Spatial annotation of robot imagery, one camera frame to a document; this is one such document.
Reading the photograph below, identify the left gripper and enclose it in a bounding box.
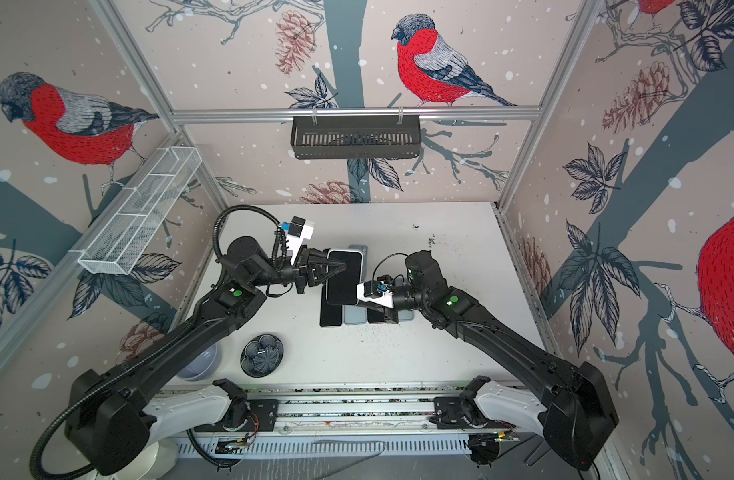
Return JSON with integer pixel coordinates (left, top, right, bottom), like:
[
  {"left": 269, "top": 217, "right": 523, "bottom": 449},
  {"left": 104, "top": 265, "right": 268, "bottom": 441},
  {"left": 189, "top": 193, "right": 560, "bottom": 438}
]
[{"left": 250, "top": 246, "right": 345, "bottom": 298}]

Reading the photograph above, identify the black phone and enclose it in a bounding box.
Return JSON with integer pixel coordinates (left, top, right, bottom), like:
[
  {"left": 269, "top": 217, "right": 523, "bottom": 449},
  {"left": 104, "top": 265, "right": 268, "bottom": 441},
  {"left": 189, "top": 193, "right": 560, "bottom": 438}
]
[
  {"left": 325, "top": 249, "right": 364, "bottom": 306},
  {"left": 319, "top": 302, "right": 343, "bottom": 328},
  {"left": 367, "top": 309, "right": 392, "bottom": 324}
]

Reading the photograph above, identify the light blue phone case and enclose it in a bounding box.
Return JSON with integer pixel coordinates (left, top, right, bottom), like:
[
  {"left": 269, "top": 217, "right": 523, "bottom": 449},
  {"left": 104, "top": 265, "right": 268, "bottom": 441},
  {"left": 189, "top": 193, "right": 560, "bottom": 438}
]
[
  {"left": 397, "top": 310, "right": 414, "bottom": 322},
  {"left": 342, "top": 306, "right": 368, "bottom": 325},
  {"left": 348, "top": 244, "right": 368, "bottom": 253}
]

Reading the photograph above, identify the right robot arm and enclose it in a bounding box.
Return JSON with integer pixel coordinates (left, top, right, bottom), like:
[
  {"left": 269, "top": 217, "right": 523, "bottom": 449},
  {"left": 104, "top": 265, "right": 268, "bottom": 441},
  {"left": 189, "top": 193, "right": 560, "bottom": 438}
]
[{"left": 356, "top": 250, "right": 619, "bottom": 471}]

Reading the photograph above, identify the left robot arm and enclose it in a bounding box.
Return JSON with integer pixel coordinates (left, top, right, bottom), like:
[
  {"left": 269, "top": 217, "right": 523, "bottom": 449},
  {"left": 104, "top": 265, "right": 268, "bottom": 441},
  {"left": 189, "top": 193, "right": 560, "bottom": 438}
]
[{"left": 30, "top": 236, "right": 348, "bottom": 479}]

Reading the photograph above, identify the dark flower-shaped dish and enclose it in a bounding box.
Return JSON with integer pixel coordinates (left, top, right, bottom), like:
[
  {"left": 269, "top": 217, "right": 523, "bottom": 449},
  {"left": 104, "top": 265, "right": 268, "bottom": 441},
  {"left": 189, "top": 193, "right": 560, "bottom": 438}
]
[{"left": 240, "top": 334, "right": 284, "bottom": 378}]

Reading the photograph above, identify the lavender cup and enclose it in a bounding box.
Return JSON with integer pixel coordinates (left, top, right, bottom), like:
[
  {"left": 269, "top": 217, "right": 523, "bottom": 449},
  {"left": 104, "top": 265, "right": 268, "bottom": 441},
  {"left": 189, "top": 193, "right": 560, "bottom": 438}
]
[{"left": 176, "top": 342, "right": 222, "bottom": 382}]

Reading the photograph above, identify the white bowl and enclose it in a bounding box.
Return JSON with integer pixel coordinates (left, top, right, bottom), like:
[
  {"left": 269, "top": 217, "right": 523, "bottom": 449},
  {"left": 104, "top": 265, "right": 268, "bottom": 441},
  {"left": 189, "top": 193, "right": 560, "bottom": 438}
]
[{"left": 113, "top": 439, "right": 178, "bottom": 480}]

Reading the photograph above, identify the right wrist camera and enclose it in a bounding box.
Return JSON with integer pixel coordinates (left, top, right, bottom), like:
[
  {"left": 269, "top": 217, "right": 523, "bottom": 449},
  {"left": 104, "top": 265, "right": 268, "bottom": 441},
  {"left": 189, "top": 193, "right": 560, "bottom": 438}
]
[{"left": 356, "top": 280, "right": 394, "bottom": 309}]

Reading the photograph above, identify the black wall basket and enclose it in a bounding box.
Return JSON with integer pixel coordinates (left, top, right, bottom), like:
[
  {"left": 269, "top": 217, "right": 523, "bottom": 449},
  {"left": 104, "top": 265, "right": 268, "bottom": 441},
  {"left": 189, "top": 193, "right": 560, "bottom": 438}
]
[{"left": 290, "top": 116, "right": 421, "bottom": 160}]

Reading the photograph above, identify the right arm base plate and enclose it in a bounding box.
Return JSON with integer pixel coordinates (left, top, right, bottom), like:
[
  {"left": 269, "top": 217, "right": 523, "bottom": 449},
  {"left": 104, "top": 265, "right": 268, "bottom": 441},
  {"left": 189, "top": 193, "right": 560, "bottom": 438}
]
[{"left": 428, "top": 397, "right": 515, "bottom": 431}]

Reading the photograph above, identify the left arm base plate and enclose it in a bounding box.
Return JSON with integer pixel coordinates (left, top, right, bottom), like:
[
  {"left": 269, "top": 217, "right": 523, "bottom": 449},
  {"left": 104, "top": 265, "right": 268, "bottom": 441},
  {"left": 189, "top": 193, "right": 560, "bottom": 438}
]
[{"left": 194, "top": 399, "right": 279, "bottom": 433}]

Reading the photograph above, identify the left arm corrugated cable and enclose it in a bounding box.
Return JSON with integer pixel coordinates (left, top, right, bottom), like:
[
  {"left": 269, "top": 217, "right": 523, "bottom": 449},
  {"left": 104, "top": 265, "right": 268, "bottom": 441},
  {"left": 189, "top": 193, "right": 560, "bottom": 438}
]
[{"left": 29, "top": 205, "right": 284, "bottom": 480}]

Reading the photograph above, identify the white mesh wall basket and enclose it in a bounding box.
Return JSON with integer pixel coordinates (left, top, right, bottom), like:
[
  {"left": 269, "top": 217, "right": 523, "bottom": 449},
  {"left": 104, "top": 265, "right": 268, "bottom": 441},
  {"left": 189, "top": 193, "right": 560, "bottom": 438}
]
[{"left": 78, "top": 146, "right": 202, "bottom": 275}]

